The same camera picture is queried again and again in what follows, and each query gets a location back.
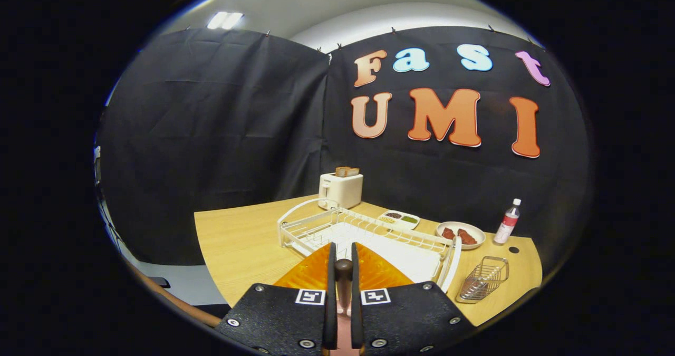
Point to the black backdrop cloth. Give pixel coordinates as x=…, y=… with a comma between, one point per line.
x=211, y=134

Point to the clear red-labelled water bottle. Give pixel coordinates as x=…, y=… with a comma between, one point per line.
x=507, y=224

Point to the red meat slice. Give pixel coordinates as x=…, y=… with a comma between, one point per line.
x=448, y=233
x=466, y=237

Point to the beige plate with meat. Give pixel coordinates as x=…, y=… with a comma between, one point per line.
x=474, y=245

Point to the toasted bread slice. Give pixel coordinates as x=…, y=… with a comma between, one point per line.
x=353, y=172
x=341, y=172

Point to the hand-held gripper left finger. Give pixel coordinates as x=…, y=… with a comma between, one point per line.
x=285, y=314

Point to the white divided bean dish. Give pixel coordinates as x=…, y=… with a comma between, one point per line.
x=393, y=221

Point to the row of black cloth clips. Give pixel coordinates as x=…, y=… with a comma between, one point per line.
x=393, y=29

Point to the cream toaster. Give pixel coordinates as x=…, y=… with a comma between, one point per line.
x=343, y=190

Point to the long ceiling light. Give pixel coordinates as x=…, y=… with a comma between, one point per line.
x=224, y=20

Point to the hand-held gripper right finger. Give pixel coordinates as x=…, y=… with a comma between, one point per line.
x=411, y=314

